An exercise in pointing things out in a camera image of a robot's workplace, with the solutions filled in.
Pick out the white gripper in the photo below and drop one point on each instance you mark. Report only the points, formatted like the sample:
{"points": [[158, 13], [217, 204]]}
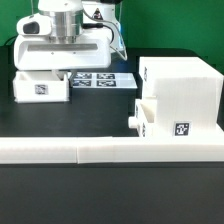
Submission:
{"points": [[39, 53]]}

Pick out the white drawer cabinet frame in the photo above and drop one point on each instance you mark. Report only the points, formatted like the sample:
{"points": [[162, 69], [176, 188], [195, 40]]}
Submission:
{"points": [[180, 95]]}

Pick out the white L-shaped border wall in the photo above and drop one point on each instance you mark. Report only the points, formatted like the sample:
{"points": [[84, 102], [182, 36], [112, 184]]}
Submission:
{"points": [[74, 150]]}

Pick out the white drawer box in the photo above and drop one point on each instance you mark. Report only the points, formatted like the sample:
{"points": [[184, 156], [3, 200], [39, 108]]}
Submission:
{"points": [[41, 86], [144, 116]]}

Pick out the white fiducial marker sheet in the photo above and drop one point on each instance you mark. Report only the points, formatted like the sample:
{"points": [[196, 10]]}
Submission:
{"points": [[103, 80]]}

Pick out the white front drawer box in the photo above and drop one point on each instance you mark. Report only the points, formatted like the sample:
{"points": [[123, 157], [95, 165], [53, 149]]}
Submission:
{"points": [[144, 116]]}

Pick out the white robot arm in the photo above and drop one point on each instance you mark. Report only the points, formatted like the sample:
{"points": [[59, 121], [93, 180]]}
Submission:
{"points": [[68, 34]]}

